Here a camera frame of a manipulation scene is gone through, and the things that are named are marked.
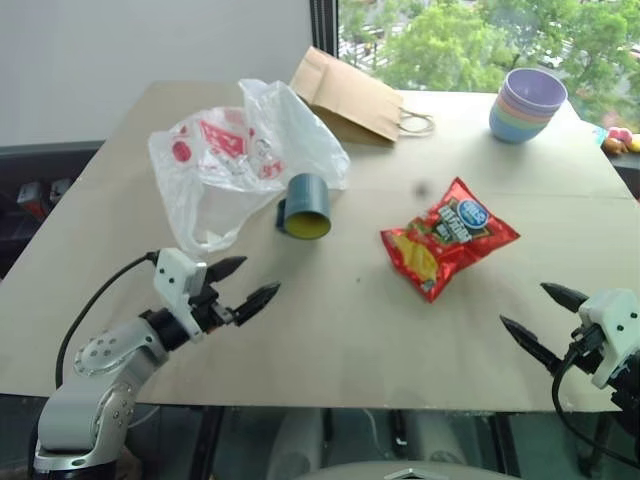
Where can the grey robot torso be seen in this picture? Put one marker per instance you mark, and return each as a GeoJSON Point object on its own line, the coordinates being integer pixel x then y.
{"type": "Point", "coordinates": [360, 472]}

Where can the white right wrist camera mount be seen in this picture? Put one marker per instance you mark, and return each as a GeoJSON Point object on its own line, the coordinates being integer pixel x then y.
{"type": "Point", "coordinates": [612, 320]}

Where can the pink and yellow toy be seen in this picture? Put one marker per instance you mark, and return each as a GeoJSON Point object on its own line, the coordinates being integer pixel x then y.
{"type": "Point", "coordinates": [620, 140]}

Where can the green plastic bowl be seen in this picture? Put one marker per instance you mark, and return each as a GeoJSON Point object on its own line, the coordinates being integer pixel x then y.
{"type": "Point", "coordinates": [496, 114]}

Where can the blue plastic bowl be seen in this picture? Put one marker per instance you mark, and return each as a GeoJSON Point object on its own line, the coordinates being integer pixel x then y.
{"type": "Point", "coordinates": [515, 132]}

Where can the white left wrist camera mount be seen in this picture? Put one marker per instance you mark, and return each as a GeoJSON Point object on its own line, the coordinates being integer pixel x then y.
{"type": "Point", "coordinates": [175, 285]}

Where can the pale rounded shape under table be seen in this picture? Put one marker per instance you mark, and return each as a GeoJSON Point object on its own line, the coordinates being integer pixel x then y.
{"type": "Point", "coordinates": [292, 440]}

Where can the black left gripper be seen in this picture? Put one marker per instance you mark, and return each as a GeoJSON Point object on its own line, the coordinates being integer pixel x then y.
{"type": "Point", "coordinates": [210, 310]}

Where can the brown paper bag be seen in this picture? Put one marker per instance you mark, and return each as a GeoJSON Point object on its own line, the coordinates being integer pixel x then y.
{"type": "Point", "coordinates": [345, 100]}

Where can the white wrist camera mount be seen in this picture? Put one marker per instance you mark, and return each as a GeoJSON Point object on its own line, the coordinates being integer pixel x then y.
{"type": "Point", "coordinates": [612, 320]}
{"type": "Point", "coordinates": [175, 285]}

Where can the dark furniture beside table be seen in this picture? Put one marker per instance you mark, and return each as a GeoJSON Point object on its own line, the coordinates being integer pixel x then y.
{"type": "Point", "coordinates": [30, 240]}

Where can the black table leg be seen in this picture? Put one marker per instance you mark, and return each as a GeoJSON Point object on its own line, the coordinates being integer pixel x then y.
{"type": "Point", "coordinates": [210, 440]}

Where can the white red-printed plastic bag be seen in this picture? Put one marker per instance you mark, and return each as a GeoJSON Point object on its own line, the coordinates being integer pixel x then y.
{"type": "Point", "coordinates": [220, 145]}

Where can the blue-grey cup yellow inside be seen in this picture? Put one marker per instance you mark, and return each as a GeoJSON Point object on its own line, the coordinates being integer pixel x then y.
{"type": "Point", "coordinates": [305, 195]}

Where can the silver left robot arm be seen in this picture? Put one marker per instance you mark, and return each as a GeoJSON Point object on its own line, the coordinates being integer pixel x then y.
{"type": "Point", "coordinates": [100, 360]}

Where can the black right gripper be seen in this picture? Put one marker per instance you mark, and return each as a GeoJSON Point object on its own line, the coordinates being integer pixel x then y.
{"type": "Point", "coordinates": [587, 350]}

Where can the dark window frame post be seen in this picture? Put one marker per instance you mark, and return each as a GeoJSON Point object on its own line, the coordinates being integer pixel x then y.
{"type": "Point", "coordinates": [324, 25]}

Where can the red potato chips bag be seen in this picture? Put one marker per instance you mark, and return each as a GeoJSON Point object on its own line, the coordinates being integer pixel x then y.
{"type": "Point", "coordinates": [450, 240]}

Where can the pink plastic bowl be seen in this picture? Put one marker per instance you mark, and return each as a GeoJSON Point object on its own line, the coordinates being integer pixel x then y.
{"type": "Point", "coordinates": [500, 104]}

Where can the plain translucent plastic bag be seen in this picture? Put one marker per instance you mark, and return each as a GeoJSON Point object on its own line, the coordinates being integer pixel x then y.
{"type": "Point", "coordinates": [300, 130]}

